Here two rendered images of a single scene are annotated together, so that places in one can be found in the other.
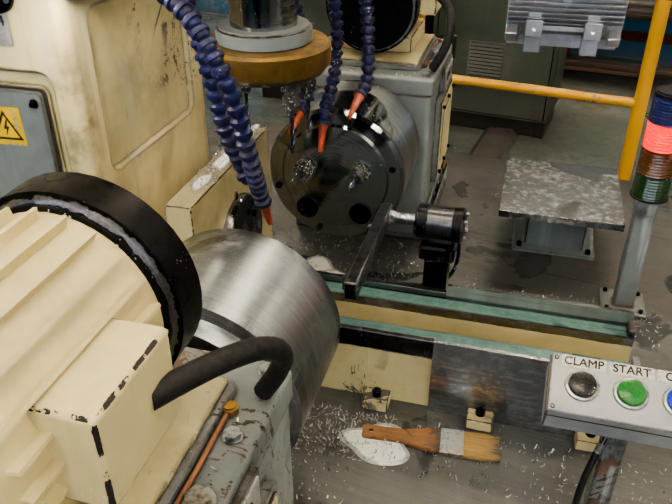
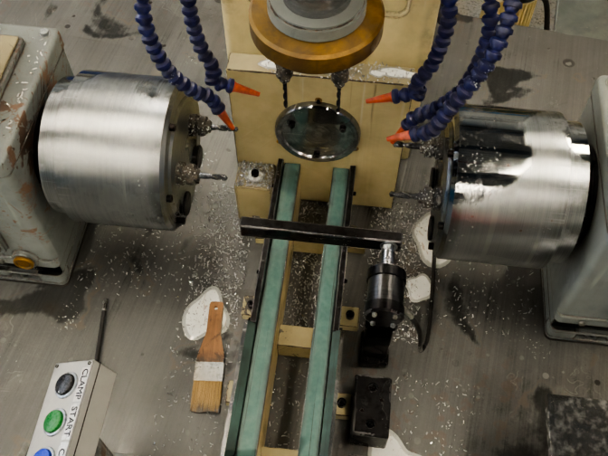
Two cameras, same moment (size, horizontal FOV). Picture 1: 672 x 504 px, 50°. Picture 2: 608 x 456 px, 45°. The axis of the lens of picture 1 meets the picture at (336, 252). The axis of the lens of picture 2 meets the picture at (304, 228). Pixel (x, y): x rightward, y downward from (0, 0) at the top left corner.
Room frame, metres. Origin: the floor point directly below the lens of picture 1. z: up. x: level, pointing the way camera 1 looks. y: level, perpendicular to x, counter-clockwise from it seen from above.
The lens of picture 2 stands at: (0.85, -0.65, 1.99)
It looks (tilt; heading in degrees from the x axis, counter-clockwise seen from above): 58 degrees down; 82
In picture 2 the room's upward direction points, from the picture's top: straight up
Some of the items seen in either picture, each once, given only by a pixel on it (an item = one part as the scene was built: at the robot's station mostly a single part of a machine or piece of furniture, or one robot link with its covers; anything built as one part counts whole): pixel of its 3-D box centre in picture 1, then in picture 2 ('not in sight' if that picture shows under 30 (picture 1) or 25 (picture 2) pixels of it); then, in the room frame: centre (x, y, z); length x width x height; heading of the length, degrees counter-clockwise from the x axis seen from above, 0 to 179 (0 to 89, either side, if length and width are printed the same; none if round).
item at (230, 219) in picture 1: (244, 238); (317, 134); (0.99, 0.15, 1.02); 0.15 x 0.02 x 0.15; 165
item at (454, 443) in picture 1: (431, 439); (211, 355); (0.77, -0.14, 0.80); 0.21 x 0.05 x 0.01; 79
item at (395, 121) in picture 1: (351, 150); (517, 187); (1.29, -0.03, 1.04); 0.41 x 0.25 x 0.25; 165
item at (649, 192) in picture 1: (651, 183); not in sight; (1.12, -0.54, 1.05); 0.06 x 0.06 x 0.04
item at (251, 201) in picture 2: not in sight; (256, 190); (0.88, 0.15, 0.86); 0.07 x 0.06 x 0.12; 165
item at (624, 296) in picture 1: (646, 206); not in sight; (1.12, -0.54, 1.01); 0.08 x 0.08 x 0.42; 75
